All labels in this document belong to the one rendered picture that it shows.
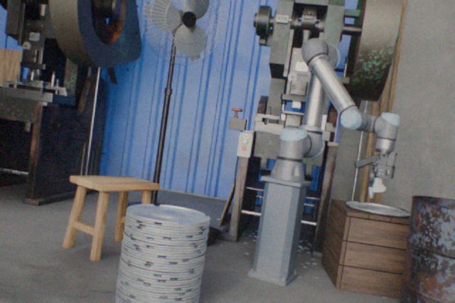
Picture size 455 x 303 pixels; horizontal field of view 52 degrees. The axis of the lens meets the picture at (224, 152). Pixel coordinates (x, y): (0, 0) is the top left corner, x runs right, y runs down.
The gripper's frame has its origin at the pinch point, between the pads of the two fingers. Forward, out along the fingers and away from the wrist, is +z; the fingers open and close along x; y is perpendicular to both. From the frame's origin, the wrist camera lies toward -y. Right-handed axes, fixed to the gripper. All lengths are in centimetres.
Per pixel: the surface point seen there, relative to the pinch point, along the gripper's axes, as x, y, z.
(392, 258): 10.3, 12.5, 26.7
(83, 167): 42, -219, 36
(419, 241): -25.0, 25.7, 8.7
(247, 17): 154, -166, -104
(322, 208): 46, -34, 20
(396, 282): 11.5, 15.8, 37.0
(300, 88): 58, -65, -44
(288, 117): 49, -65, -26
